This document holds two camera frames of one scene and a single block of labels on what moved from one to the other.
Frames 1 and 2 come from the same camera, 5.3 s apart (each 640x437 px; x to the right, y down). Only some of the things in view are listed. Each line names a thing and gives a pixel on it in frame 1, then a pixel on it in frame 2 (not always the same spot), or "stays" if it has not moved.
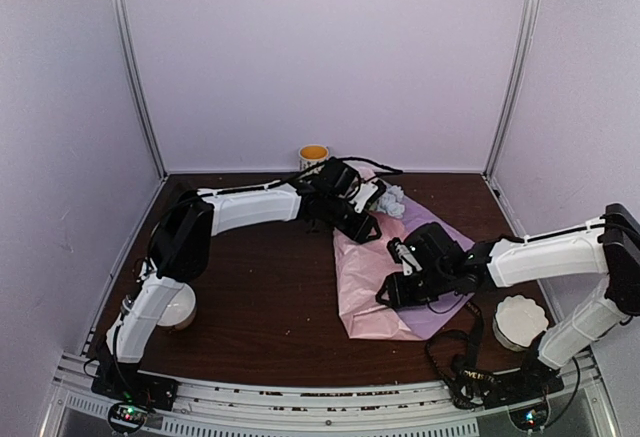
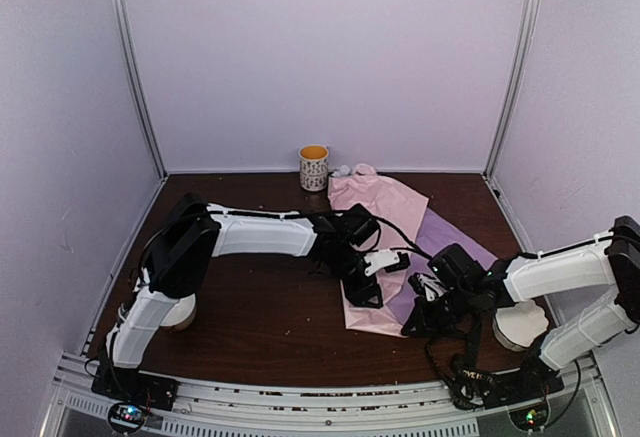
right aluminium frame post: [520, 67] stays
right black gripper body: [435, 283] → [444, 317]
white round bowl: [180, 310] stays
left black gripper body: [356, 232] → [356, 293]
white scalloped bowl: [518, 321] stays
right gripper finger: [383, 296] → [415, 324]
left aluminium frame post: [134, 66] stays
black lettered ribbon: [467, 373] stays
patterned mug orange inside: [310, 155] stays
